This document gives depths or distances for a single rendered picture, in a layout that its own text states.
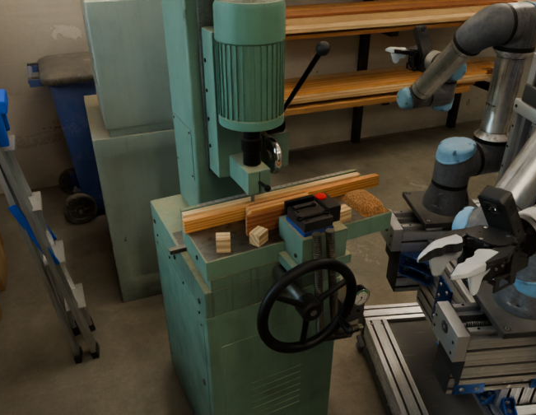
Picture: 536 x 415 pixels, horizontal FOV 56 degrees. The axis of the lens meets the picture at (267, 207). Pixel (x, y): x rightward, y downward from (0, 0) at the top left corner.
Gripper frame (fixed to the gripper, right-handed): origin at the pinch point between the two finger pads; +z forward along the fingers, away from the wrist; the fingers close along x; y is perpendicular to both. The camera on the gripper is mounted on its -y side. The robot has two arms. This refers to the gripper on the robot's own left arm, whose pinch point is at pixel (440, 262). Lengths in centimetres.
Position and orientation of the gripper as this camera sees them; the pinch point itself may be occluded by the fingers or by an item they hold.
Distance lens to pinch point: 77.4
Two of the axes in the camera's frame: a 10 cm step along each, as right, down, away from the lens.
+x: -5.2, -3.1, 8.0
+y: 0.7, 9.2, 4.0
